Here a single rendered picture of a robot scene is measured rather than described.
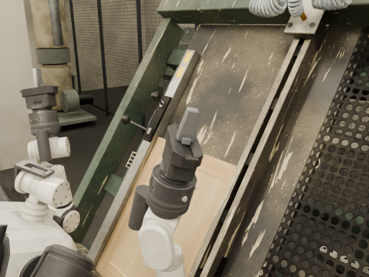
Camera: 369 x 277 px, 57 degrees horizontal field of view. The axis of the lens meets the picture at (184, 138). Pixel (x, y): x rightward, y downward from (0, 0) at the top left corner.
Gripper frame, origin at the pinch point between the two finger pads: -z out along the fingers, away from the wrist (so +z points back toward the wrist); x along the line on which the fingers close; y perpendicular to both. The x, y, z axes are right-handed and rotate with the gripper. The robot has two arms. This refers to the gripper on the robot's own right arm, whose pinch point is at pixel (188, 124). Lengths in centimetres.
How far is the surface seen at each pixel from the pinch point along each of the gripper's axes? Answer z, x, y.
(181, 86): 19, 77, 15
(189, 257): 55, 20, 18
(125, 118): 33, 67, -6
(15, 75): 141, 370, -122
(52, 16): 107, 581, -117
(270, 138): 14.2, 29.6, 33.9
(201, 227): 47, 26, 21
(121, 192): 60, 56, -3
